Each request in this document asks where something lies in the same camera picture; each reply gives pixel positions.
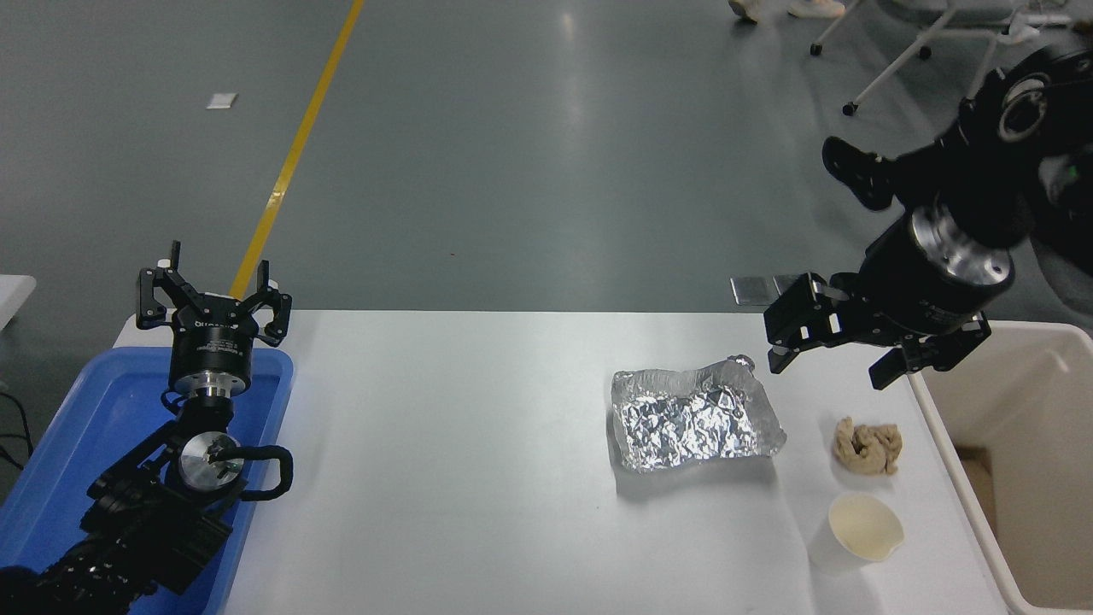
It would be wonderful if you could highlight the white power strip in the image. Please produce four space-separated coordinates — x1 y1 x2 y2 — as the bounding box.
1008 9 1073 37

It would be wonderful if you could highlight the large pale plastic bin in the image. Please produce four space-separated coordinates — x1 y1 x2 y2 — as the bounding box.
909 321 1093 615

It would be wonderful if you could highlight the blue plastic tray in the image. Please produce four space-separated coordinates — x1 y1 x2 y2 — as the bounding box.
0 346 295 615

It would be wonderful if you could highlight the crumpled silver foil tray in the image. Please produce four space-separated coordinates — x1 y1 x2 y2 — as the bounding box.
611 354 788 473

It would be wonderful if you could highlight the standing person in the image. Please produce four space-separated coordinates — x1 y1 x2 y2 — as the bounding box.
730 0 846 24

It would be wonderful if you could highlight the white swivel office chair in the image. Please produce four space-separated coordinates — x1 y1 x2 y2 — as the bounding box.
810 0 1077 116

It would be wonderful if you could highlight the crumpled tan paper ball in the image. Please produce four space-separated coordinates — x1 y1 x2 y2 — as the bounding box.
833 415 904 477

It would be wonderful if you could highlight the seated person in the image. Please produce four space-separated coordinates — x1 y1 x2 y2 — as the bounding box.
822 135 1093 300

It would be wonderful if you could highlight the white paper cup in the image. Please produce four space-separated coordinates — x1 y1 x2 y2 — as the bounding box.
807 494 905 575

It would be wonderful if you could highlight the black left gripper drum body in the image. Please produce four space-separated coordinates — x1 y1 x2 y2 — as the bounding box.
168 295 259 398

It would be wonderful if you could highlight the thin black floor cable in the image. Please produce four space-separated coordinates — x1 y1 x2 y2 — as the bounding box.
0 380 35 469

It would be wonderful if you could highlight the brown cardboard piece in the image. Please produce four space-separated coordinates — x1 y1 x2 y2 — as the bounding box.
959 448 997 532

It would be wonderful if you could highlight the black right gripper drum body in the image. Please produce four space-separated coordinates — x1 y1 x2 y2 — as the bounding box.
854 218 996 345

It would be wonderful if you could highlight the small white side table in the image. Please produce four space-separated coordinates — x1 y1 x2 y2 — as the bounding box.
0 275 38 332

